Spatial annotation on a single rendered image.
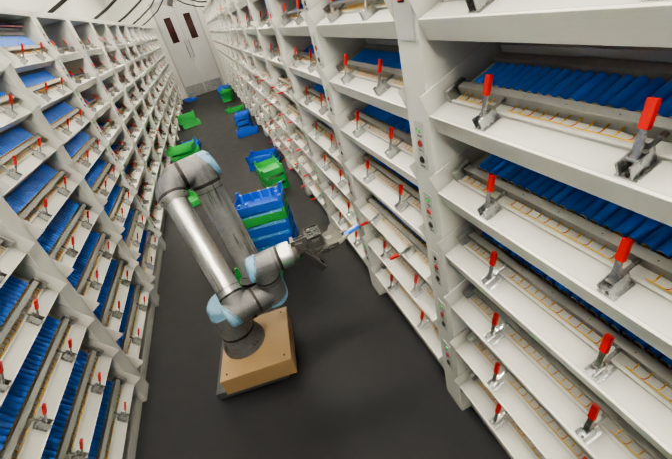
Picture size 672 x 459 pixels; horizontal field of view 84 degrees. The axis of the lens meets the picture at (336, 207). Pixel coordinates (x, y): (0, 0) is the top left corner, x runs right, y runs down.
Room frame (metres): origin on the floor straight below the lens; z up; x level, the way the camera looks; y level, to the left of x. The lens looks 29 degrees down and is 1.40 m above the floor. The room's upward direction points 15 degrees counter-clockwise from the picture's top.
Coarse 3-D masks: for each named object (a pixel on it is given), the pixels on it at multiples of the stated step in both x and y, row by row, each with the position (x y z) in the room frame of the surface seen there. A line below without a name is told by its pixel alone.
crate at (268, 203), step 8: (280, 184) 2.15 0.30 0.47; (256, 192) 2.17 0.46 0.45; (264, 192) 2.17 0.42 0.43; (272, 192) 2.17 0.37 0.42; (280, 192) 2.16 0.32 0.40; (248, 200) 2.17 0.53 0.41; (256, 200) 2.15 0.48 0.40; (264, 200) 2.11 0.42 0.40; (272, 200) 2.08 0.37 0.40; (280, 200) 1.97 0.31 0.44; (248, 208) 1.97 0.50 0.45; (256, 208) 1.97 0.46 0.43; (264, 208) 1.97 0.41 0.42; (272, 208) 1.97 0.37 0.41; (240, 216) 1.98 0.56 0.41
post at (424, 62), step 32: (416, 32) 0.79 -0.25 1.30; (416, 64) 0.80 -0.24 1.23; (448, 64) 0.79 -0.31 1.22; (416, 96) 0.82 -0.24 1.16; (416, 160) 0.86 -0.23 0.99; (448, 160) 0.79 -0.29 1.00; (448, 224) 0.78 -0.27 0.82; (448, 288) 0.78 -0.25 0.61; (448, 320) 0.80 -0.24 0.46; (448, 384) 0.85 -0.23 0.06
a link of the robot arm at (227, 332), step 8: (216, 296) 1.28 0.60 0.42; (208, 304) 1.25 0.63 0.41; (216, 304) 1.23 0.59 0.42; (208, 312) 1.20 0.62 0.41; (216, 312) 1.18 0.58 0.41; (216, 320) 1.18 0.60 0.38; (224, 320) 1.17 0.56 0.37; (248, 320) 1.21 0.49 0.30; (216, 328) 1.20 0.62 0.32; (224, 328) 1.17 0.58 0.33; (232, 328) 1.17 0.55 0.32; (240, 328) 1.18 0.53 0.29; (248, 328) 1.20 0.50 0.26; (224, 336) 1.18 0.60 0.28; (232, 336) 1.17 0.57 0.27; (240, 336) 1.18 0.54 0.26
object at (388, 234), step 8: (368, 192) 1.47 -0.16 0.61; (360, 200) 1.46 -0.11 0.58; (360, 208) 1.46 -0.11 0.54; (368, 208) 1.43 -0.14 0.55; (384, 208) 1.36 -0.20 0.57; (368, 216) 1.38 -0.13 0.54; (384, 224) 1.27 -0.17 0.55; (400, 224) 1.22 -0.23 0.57; (384, 232) 1.23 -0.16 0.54; (392, 232) 1.20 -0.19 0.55; (392, 240) 1.16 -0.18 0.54; (400, 240) 1.14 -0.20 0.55; (400, 248) 1.10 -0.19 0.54; (416, 256) 1.02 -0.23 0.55; (416, 264) 0.99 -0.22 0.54; (424, 264) 0.97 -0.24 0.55; (424, 272) 0.94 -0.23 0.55; (432, 288) 0.90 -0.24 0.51
